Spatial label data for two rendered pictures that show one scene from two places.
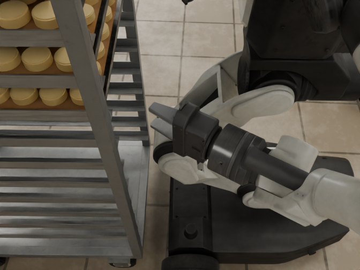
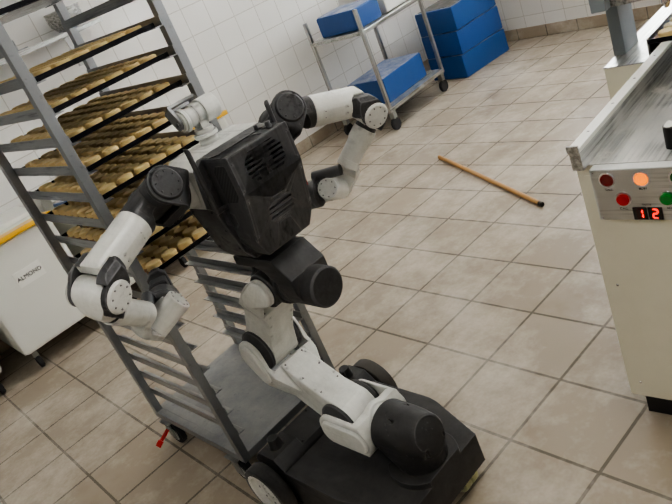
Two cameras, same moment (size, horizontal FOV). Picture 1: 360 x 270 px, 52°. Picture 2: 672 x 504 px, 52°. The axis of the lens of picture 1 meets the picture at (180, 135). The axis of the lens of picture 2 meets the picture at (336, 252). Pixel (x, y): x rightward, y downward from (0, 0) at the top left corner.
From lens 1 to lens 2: 1.79 m
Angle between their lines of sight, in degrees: 50
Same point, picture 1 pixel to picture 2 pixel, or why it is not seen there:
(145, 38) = (451, 276)
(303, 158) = (164, 302)
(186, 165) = (250, 355)
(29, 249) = (188, 423)
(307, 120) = (549, 404)
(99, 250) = (222, 441)
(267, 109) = (256, 300)
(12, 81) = not seen: hidden behind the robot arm
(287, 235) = (354, 486)
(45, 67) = not seen: hidden behind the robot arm
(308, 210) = not seen: hidden behind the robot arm
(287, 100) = (259, 292)
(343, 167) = (410, 416)
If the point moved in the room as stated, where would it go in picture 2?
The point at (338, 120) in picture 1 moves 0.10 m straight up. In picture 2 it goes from (593, 417) to (586, 392)
